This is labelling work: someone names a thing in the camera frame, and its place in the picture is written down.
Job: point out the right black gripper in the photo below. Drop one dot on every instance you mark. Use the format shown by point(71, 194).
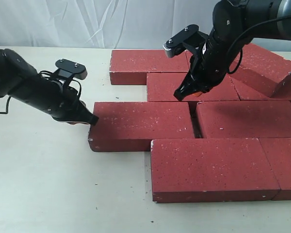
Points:
point(208, 67)

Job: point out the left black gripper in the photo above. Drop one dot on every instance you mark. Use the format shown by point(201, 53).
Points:
point(52, 97)

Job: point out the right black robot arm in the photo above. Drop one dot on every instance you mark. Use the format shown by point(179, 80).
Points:
point(235, 24)

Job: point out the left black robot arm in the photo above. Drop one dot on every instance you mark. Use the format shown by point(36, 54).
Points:
point(14, 69)

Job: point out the white backdrop cloth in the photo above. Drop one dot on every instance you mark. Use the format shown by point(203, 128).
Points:
point(106, 24)

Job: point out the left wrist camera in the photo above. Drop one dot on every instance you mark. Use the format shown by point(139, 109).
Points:
point(68, 70)

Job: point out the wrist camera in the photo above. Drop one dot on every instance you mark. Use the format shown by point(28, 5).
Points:
point(190, 38)
point(68, 70)

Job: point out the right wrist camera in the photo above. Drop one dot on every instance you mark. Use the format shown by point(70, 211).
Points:
point(190, 38)

